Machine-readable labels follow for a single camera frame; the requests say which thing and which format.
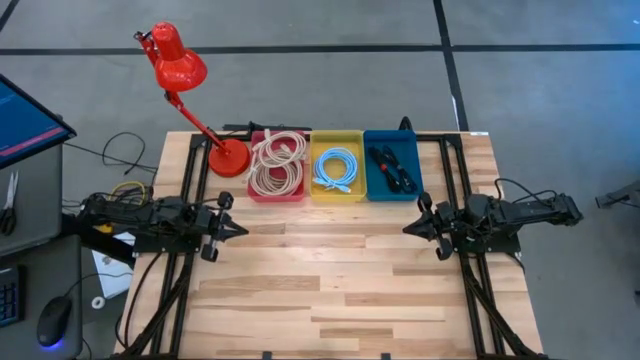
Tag black desk beam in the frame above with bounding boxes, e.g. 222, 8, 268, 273
60, 213, 137, 267

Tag thin black floor cable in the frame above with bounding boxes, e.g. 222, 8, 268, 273
63, 131, 171, 189

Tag scissors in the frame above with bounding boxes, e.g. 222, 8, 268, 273
0, 170, 20, 237

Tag black aluminium table frame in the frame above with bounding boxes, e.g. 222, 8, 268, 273
114, 130, 546, 360

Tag yellow cable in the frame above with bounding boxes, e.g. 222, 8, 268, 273
98, 179, 147, 235

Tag blue plastic bin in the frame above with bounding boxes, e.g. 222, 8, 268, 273
363, 128, 425, 203

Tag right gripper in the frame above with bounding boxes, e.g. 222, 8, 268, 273
402, 192, 457, 262

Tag red desk lamp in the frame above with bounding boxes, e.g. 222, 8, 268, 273
133, 21, 251, 179

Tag white paper sheet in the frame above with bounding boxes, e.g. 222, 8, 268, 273
91, 231, 135, 300

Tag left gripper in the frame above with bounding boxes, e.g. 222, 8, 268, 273
197, 191, 250, 263

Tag black keyboard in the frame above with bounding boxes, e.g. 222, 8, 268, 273
0, 264, 25, 329

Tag yellow plastic bin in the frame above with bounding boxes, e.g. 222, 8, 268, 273
308, 129, 368, 204

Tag black slim bar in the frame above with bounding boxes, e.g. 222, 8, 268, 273
222, 121, 312, 134

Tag computer monitor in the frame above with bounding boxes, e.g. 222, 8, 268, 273
0, 73, 78, 170

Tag grey side desk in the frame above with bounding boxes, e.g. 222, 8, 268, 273
0, 143, 85, 360

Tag red plastic bin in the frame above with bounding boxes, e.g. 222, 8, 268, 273
246, 128, 307, 203

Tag black computer mouse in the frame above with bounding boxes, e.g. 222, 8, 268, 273
36, 295, 73, 348

